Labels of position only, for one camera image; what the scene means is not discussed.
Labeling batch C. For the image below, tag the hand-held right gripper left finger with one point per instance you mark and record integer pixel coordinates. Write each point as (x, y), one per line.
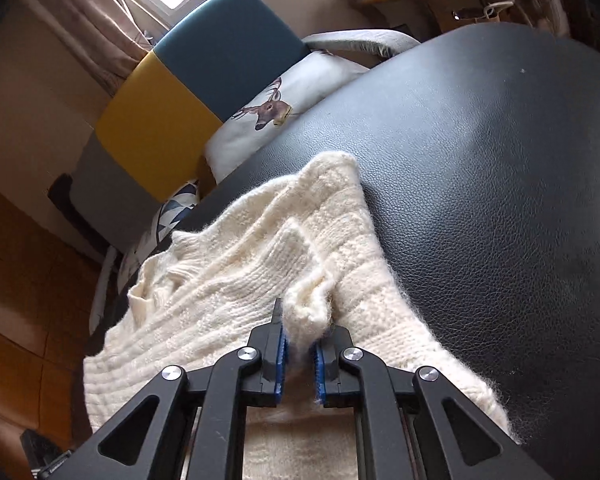
(280, 370)

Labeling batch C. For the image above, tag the beige patterned curtain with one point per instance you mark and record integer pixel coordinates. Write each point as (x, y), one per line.
(95, 25)

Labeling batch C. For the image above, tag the deer print cushion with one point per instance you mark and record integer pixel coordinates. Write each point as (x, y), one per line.
(290, 90)

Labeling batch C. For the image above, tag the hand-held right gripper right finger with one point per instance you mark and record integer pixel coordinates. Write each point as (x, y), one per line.
(319, 370)

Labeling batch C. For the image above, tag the cream knit sweater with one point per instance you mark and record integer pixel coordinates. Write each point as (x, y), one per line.
(230, 270)

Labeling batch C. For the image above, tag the geometric patterned cushion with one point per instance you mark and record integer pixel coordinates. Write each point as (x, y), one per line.
(172, 210)

